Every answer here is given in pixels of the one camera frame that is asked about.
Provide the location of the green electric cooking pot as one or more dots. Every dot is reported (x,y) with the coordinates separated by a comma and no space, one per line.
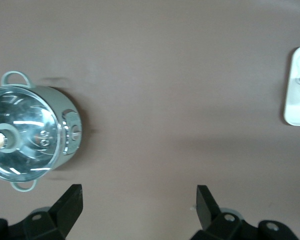
(65,100)

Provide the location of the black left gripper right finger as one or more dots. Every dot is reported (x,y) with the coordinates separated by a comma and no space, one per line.
(210,220)

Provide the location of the cream tray with bear print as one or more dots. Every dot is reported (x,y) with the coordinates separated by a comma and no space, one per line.
(297,115)

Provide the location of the glass pot lid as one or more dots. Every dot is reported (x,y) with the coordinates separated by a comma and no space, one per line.
(27,150)

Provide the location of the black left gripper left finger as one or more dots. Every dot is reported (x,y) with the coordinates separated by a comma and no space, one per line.
(62,215)

